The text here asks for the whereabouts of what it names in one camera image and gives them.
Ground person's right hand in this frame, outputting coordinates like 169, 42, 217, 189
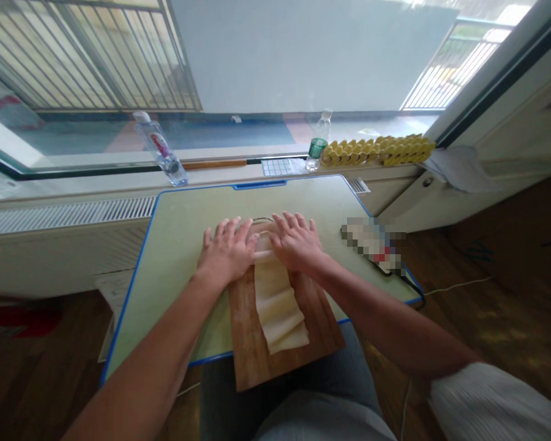
270, 211, 329, 277

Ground person's left hand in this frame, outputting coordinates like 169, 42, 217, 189
197, 216, 261, 287

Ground person's right index finger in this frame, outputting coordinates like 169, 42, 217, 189
271, 214, 290, 241

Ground person's right middle finger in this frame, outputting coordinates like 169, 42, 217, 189
282, 211, 301, 238

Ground pale dough sheet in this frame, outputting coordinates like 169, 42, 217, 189
251, 231, 311, 355

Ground green table with blue rim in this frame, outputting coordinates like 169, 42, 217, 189
99, 174, 424, 388

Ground wooden stick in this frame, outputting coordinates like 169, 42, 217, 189
182, 158, 250, 171

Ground black flat device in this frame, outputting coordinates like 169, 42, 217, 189
340, 217, 408, 279

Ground clear bottle with green label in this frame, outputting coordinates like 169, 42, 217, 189
304, 108, 334, 173

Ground wooden cutting board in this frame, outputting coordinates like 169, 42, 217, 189
227, 214, 348, 394

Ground yellow egg carton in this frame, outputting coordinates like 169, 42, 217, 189
320, 134, 438, 168

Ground clear bottle with pink label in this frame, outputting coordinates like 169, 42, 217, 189
132, 111, 189, 187

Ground white radiator grille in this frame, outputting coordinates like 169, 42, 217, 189
0, 194, 160, 237

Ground person's legs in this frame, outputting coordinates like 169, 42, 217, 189
199, 320, 399, 441

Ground white paper sheets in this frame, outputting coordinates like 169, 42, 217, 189
423, 145, 507, 194

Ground window with metal railing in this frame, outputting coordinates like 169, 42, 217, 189
0, 0, 551, 181

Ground red object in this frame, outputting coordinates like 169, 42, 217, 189
0, 302, 61, 336

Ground white cable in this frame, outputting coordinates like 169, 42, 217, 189
422, 275, 495, 298

